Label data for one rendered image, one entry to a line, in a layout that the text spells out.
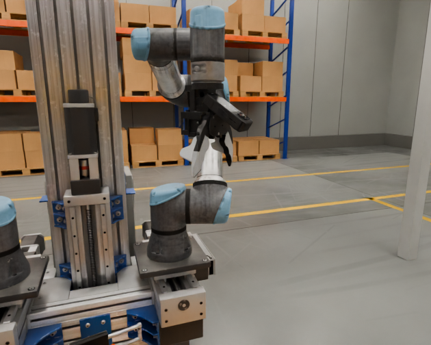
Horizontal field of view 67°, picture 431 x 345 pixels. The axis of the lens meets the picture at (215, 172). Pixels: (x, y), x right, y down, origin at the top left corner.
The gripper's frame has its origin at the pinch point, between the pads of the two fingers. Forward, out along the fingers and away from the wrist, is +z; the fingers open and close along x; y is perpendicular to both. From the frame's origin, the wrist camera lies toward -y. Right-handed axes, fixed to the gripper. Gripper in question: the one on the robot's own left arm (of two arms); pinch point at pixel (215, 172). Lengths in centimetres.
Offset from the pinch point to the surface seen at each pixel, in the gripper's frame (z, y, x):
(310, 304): 138, 23, -165
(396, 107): 9, 85, -1202
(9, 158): 101, 678, -247
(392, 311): 138, -29, -192
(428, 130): 10, -34, -290
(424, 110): -7, -29, -290
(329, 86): -58, 261, -1023
